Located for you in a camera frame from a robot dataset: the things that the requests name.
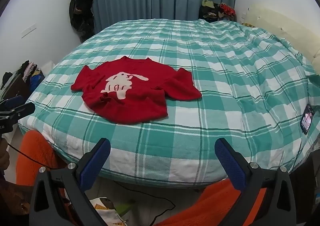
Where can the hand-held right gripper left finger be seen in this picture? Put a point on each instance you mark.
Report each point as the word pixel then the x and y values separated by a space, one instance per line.
pixel 90 169

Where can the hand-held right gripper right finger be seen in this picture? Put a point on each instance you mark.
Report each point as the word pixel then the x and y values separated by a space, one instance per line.
pixel 232 166

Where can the red rabbit sweater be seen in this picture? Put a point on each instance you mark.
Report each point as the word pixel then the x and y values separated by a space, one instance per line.
pixel 132 90

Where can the clothes heap on suitcase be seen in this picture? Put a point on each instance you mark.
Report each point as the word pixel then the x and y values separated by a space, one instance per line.
pixel 20 78

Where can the pile of clothes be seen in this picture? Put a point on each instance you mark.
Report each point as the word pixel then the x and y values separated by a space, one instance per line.
pixel 218 10

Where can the person's left hand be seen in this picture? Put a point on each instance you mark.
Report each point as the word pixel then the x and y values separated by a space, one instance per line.
pixel 3 155

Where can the orange fleece trousers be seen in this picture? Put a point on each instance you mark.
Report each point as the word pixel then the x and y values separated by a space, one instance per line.
pixel 212 206

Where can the paper bag on floor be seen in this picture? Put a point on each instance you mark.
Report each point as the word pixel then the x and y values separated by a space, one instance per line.
pixel 110 209

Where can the black smartphone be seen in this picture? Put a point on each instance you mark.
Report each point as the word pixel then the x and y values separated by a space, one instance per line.
pixel 307 119

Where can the green plaid bed blanket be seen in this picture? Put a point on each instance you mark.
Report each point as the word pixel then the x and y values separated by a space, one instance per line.
pixel 200 70

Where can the dark hanging coats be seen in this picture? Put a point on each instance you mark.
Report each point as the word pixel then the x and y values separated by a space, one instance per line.
pixel 81 8

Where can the cream headboard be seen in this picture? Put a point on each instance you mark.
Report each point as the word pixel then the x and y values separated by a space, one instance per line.
pixel 282 23

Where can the white wall switch plate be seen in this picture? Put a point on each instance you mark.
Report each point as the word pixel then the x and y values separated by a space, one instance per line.
pixel 28 30

